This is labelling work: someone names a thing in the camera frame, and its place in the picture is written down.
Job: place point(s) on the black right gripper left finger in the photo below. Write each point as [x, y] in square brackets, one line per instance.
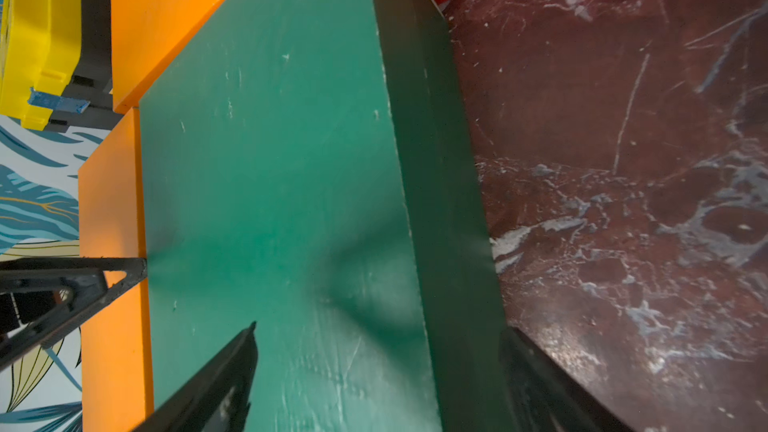
[217, 397]

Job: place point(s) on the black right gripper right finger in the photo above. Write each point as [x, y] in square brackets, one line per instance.
[542, 396]

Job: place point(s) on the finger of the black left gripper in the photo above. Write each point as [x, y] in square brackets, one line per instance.
[80, 288]

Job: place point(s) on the green shoebox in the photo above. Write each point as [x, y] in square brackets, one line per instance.
[307, 170]

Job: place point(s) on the yellow black plastic toolbox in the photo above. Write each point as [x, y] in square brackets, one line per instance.
[56, 64]

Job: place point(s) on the small orange shoebox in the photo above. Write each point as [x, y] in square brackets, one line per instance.
[146, 37]

